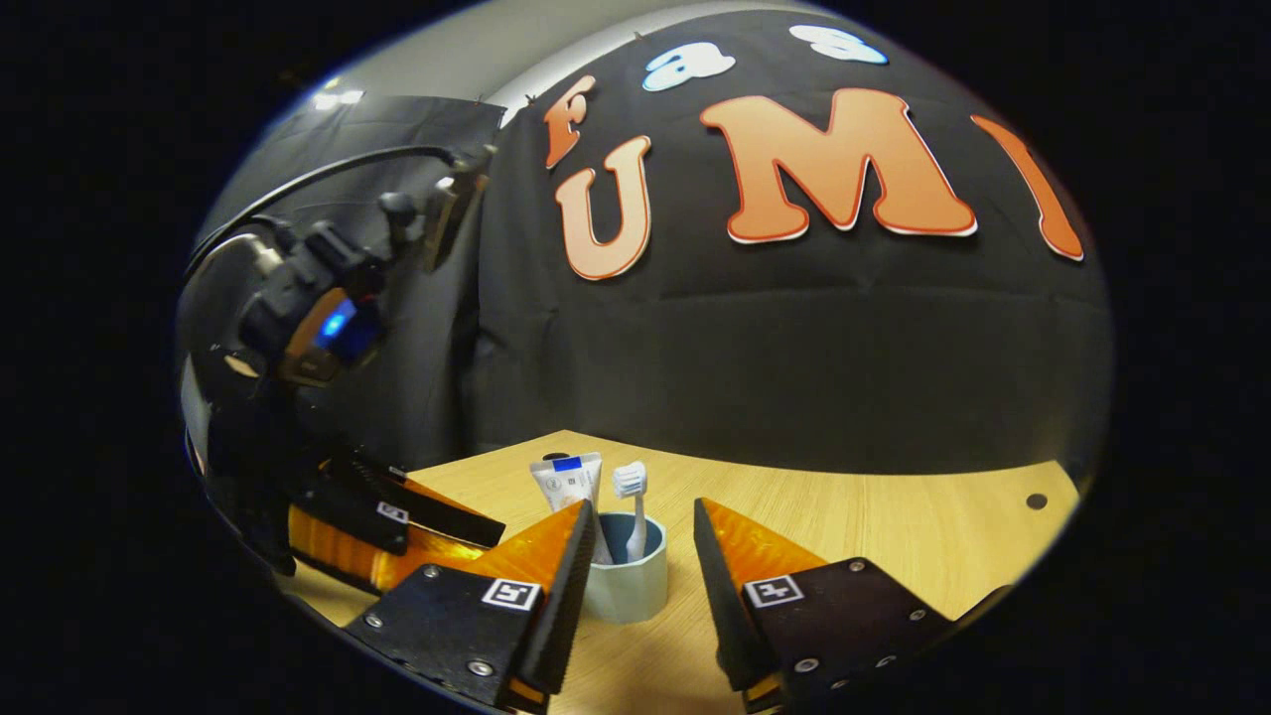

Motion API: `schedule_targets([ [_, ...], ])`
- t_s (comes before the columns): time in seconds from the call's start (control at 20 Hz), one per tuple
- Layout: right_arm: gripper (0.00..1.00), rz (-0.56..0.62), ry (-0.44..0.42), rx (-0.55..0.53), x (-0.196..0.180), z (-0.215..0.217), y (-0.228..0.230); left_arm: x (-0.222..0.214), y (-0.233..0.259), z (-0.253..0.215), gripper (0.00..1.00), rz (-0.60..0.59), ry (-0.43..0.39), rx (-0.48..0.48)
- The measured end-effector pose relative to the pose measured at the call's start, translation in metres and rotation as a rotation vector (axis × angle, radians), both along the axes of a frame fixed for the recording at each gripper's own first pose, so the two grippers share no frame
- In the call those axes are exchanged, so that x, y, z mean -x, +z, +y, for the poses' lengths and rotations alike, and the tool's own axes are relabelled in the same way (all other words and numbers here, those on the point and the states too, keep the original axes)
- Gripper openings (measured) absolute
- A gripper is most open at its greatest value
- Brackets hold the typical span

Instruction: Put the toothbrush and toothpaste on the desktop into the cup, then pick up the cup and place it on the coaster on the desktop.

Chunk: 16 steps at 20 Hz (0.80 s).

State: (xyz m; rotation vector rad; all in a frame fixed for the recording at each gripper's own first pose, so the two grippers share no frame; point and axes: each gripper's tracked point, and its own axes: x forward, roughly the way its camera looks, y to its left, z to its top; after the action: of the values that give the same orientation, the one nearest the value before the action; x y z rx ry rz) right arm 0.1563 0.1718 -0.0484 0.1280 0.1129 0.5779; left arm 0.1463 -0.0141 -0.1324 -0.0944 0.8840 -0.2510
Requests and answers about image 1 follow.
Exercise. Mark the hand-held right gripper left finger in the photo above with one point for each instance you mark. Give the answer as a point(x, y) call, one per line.
point(561, 606)

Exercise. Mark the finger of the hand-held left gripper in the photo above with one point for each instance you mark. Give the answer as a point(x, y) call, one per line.
point(392, 477)
point(437, 526)

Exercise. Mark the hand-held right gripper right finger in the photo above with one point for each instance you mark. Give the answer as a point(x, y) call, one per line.
point(720, 596)

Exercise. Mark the white toothpaste tube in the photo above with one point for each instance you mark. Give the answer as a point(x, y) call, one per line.
point(571, 482)

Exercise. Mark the white toothbrush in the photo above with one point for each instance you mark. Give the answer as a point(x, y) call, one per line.
point(630, 480)

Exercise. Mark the wooden desktop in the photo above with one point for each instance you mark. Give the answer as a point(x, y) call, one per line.
point(874, 536)

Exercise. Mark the black backdrop cloth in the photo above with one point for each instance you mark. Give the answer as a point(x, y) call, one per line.
point(794, 348)

